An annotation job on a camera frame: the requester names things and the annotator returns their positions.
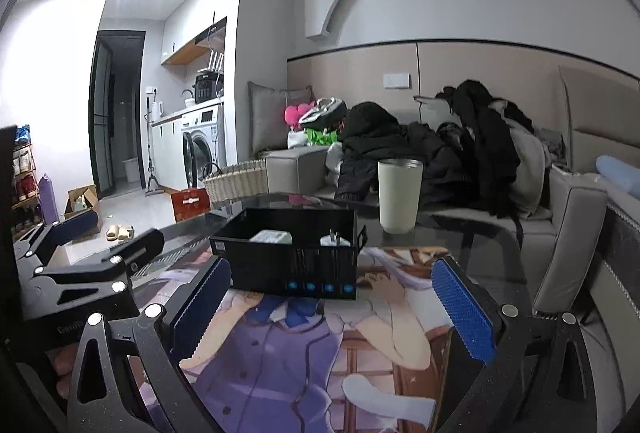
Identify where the green pack with white label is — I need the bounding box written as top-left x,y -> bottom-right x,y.
249,229 -> 293,245

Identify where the printed table mat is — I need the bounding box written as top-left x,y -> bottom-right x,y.
132,245 -> 501,433

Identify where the blue pillow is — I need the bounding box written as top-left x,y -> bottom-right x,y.
595,156 -> 640,195

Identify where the cardboard box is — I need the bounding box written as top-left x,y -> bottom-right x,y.
64,184 -> 103,220

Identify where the mop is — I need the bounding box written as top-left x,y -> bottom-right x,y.
144,96 -> 164,198

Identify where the person's left hand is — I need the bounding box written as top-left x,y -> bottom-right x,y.
47,345 -> 81,406

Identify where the red box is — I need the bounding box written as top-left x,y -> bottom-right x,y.
171,187 -> 213,224

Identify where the shoe rack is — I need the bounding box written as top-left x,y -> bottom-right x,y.
10,124 -> 43,236

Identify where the purple rolled mat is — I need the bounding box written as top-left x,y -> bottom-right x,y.
39,173 -> 60,225

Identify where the black and white helmet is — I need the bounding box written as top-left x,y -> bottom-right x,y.
299,97 -> 348,130

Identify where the pink plush toy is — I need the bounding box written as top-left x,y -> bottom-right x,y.
285,103 -> 314,127

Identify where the grey cushion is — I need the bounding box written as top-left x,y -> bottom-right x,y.
248,82 -> 314,155

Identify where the black countertop oven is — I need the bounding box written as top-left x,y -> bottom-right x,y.
194,72 -> 222,104

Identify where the pile of black clothes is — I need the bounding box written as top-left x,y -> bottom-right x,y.
335,80 -> 537,220

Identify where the black framed door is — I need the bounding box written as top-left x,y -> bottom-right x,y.
89,30 -> 147,201

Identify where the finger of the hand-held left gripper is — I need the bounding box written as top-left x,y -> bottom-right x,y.
14,208 -> 103,272
32,228 -> 166,315

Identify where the green bag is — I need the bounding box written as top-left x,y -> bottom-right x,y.
304,128 -> 342,147

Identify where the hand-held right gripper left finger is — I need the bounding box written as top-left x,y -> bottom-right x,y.
67,255 -> 233,433

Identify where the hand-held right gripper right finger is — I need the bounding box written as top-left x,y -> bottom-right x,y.
431,255 -> 601,433

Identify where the white charger plug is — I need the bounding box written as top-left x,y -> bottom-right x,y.
320,229 -> 353,248

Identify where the wicker basket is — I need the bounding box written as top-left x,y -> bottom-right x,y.
202,162 -> 268,204

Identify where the white cup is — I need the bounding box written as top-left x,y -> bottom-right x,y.
377,158 -> 424,234

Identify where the white washing machine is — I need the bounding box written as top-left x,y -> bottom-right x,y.
180,104 -> 226,189

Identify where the black storage box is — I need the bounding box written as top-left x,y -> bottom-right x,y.
209,208 -> 368,301

